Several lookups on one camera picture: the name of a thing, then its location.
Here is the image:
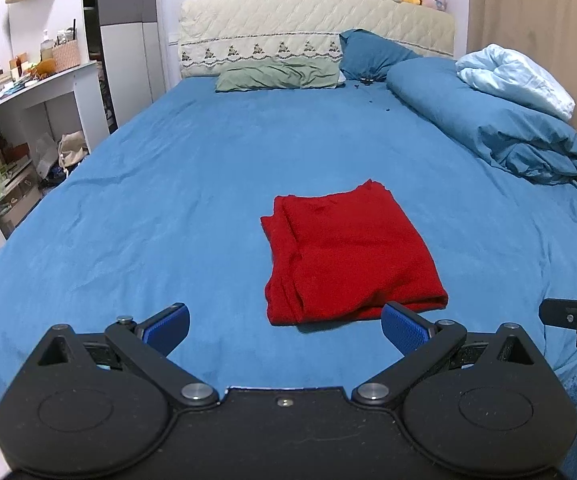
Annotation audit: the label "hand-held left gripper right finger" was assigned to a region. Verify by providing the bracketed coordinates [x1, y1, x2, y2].
[351, 302, 557, 408]

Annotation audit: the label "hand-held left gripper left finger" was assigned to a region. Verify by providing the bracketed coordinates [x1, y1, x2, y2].
[21, 303, 219, 408]

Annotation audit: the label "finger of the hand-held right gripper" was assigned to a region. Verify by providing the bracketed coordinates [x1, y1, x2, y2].
[539, 297, 577, 350]

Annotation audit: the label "red sweater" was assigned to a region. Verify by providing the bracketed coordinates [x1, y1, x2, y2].
[260, 178, 449, 327]

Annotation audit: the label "clear storage drawer unit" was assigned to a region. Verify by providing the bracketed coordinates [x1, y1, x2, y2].
[0, 167, 44, 231]

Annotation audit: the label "cream canvas bag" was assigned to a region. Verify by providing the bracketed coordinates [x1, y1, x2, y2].
[57, 131, 89, 168]

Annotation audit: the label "blue duvet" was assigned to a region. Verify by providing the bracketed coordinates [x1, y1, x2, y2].
[386, 56, 577, 185]

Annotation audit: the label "light blue blanket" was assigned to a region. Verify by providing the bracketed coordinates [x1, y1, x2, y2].
[455, 44, 576, 122]

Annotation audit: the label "white desk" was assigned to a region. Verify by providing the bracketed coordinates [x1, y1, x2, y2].
[0, 60, 110, 256]

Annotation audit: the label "small dark trinkets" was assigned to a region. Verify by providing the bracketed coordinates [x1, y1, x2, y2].
[353, 76, 392, 112]

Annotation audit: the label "blue pillow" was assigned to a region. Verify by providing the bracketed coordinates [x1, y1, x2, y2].
[339, 28, 422, 82]

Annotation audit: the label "green pillow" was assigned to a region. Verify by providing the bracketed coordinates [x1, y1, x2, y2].
[215, 56, 347, 93]

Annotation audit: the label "grey and white wardrobe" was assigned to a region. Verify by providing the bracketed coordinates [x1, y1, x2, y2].
[82, 0, 169, 133]

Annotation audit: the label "pink woven basket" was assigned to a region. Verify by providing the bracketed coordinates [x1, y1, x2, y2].
[52, 39, 80, 71]

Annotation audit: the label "beige curtain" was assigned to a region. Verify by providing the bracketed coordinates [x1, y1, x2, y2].
[469, 0, 577, 233]

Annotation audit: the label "cream quilted headboard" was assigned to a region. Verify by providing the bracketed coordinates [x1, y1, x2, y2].
[177, 0, 457, 79]

